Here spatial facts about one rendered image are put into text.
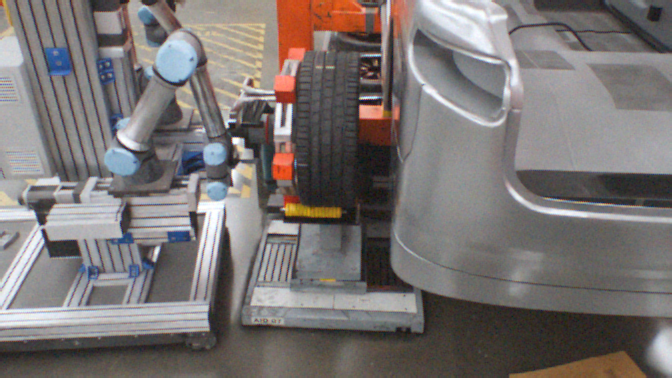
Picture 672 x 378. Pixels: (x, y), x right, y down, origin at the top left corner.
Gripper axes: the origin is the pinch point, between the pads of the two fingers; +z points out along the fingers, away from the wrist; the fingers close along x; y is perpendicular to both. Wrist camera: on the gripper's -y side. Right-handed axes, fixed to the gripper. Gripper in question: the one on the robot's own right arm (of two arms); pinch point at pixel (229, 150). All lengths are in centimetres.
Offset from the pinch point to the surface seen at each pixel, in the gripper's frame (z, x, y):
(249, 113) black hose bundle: -2.6, -9.5, 17.9
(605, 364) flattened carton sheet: -44, -159, -81
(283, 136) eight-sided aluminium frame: -11.8, -22.9, 12.6
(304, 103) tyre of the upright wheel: -8.7, -31.1, 24.8
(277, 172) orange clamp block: -20.7, -20.7, 2.0
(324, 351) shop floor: -33, -38, -83
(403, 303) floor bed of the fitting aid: -12, -76, -75
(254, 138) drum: 10.2, -9.1, 0.2
